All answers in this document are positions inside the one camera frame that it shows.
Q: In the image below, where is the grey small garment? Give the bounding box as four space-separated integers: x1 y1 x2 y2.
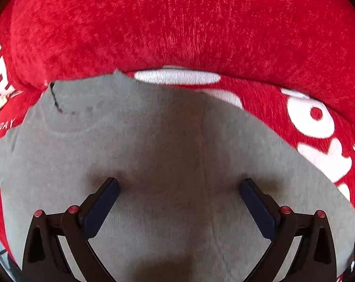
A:
0 73 355 281

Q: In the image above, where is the red sofa cover with lettering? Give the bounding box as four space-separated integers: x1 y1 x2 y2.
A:
0 0 355 282

